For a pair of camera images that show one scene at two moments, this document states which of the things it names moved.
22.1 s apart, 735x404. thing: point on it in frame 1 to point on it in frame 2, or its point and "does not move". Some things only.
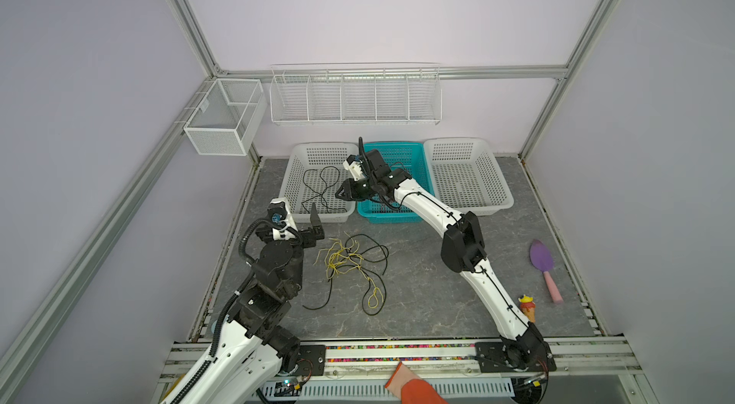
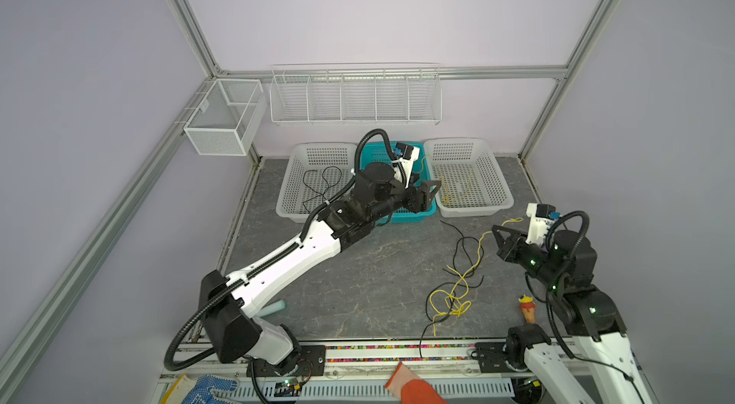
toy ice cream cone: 528,307 does not move
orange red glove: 412,389 does not move
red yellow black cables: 348,256 to 449,300
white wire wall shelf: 370,93 does not move
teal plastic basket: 411,158 does not move
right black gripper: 349,191 to 507,246
